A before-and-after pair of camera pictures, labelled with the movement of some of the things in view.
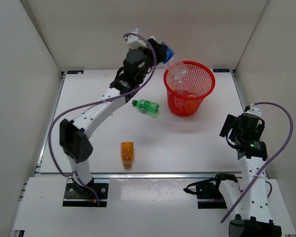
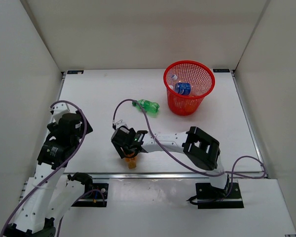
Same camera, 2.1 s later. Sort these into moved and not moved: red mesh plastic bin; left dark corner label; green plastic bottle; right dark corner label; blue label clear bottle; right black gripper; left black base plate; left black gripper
Moved: left black gripper; right black gripper; blue label clear bottle
Not moved: red mesh plastic bin; left dark corner label; right dark corner label; left black base plate; green plastic bottle
